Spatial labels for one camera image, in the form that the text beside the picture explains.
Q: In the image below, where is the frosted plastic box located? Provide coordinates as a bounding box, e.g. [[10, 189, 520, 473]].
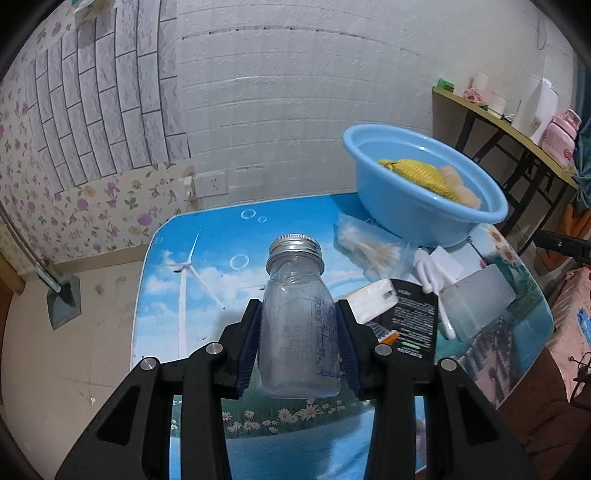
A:
[[440, 264, 516, 341]]

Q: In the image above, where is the white tissue pack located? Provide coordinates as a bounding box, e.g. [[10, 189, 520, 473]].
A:
[[344, 279, 399, 325]]

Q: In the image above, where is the pink water bottle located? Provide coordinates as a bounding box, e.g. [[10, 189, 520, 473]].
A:
[[541, 109, 582, 169]]

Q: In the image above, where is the yellow mesh bag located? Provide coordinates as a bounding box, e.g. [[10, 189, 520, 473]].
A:
[[378, 159, 460, 202]]

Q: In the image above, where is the clear glass bottle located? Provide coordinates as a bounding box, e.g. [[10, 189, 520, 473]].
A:
[[257, 234, 341, 399]]

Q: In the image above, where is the white paper cup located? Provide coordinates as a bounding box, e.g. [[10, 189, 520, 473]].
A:
[[488, 92, 508, 118]]

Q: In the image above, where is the wooden side table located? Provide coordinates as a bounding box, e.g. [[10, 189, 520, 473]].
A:
[[432, 87, 578, 254]]

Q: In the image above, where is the blue curtain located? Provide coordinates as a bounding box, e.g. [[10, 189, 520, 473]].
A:
[[574, 59, 591, 212]]

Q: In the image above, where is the metal broom pole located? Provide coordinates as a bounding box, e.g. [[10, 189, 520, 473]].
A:
[[0, 204, 61, 294]]

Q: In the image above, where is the wall power socket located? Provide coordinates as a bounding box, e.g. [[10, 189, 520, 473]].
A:
[[193, 170, 228, 198]]

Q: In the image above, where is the green small box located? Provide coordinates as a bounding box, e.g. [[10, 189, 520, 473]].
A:
[[437, 78, 455, 93]]

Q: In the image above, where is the grey dustpan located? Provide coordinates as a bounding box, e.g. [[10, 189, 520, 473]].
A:
[[46, 274, 82, 330]]

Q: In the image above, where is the beige plush toy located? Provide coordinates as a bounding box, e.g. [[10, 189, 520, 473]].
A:
[[439, 165, 482, 210]]

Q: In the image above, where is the black product package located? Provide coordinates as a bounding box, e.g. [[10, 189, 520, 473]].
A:
[[368, 279, 439, 365]]

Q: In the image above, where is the white kettle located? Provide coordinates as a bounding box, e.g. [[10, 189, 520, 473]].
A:
[[512, 75, 559, 145]]

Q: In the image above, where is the pink cloth item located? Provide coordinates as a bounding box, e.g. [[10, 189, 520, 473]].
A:
[[463, 87, 488, 107]]

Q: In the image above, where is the light blue plastic basin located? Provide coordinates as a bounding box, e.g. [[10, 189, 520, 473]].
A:
[[342, 124, 509, 247]]

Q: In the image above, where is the cotton swab bag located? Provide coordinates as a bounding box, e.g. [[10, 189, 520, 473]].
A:
[[335, 213, 417, 281]]

